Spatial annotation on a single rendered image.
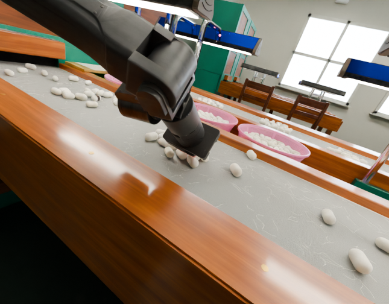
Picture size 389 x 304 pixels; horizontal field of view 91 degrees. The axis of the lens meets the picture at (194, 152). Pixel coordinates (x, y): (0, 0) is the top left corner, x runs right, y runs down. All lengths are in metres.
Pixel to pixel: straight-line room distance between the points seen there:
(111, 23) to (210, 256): 0.27
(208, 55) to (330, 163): 2.78
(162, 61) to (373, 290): 0.40
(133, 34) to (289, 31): 5.44
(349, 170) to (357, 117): 4.85
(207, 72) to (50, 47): 2.58
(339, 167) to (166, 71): 0.81
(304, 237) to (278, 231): 0.04
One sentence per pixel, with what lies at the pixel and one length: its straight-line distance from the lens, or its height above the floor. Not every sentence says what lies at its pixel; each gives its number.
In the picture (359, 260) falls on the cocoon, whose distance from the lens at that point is 0.39.
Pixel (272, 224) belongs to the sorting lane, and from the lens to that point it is 0.37.
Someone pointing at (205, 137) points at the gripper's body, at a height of 0.82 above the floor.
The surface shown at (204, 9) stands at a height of 1.05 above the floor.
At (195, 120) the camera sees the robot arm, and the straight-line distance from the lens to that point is 0.30.
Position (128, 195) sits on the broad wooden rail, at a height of 0.77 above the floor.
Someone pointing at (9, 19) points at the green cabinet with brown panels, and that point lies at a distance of 1.14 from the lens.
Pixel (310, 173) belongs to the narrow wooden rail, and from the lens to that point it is 0.59.
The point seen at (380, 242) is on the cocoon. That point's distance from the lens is 0.49.
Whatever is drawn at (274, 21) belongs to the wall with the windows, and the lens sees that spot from 5.71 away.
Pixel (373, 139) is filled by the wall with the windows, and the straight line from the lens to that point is 5.95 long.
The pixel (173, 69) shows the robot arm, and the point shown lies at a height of 0.93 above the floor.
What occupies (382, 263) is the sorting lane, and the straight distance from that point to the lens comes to 0.47.
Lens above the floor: 0.95
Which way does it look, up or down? 25 degrees down
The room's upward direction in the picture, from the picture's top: 17 degrees clockwise
